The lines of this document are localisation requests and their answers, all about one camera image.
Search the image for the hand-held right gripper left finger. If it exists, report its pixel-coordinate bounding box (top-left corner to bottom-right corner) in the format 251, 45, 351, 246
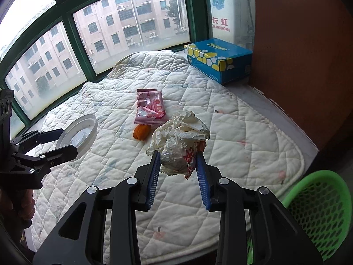
32, 150, 162, 265

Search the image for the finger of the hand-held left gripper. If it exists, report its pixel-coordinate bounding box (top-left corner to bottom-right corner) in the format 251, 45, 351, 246
12, 144, 79, 173
10, 128, 65, 152

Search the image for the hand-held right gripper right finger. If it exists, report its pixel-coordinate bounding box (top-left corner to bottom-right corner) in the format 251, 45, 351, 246
195, 151, 323, 265

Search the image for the white plastic lid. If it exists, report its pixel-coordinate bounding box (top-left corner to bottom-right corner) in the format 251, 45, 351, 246
55, 114, 98, 162

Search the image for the white paper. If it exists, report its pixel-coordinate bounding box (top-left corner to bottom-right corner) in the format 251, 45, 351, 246
146, 110, 210, 181

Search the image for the green plastic basket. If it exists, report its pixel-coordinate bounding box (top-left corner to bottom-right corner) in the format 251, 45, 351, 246
247, 170, 348, 265

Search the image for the person's left hand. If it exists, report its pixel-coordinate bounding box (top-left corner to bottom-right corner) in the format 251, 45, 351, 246
4, 189, 36, 224

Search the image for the orange peel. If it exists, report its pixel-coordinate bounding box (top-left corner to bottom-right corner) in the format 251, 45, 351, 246
133, 124, 151, 141

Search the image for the white quilted mat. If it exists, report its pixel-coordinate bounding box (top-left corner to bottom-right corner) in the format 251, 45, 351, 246
26, 51, 305, 260

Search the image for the pink snack wrapper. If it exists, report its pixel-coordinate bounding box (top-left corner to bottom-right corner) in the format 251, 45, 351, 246
134, 88, 169, 125

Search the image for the blue tissue box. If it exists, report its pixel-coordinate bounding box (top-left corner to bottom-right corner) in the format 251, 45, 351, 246
184, 39, 253, 85

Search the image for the pink apartment building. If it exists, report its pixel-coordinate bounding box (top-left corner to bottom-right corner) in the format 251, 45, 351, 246
6, 0, 177, 111

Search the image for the brown wooden cabinet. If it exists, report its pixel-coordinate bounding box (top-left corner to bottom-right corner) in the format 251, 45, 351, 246
248, 0, 353, 155

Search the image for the green tree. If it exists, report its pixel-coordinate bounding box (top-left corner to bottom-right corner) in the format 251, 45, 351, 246
166, 0, 180, 29

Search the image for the white louvered unit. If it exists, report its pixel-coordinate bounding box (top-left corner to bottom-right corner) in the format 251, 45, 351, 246
174, 0, 190, 34

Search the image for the white printed air conditioner unit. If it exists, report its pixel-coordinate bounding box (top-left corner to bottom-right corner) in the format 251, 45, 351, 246
207, 0, 255, 47

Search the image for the green window frame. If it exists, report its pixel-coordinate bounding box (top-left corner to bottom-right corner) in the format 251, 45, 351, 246
0, 0, 213, 129

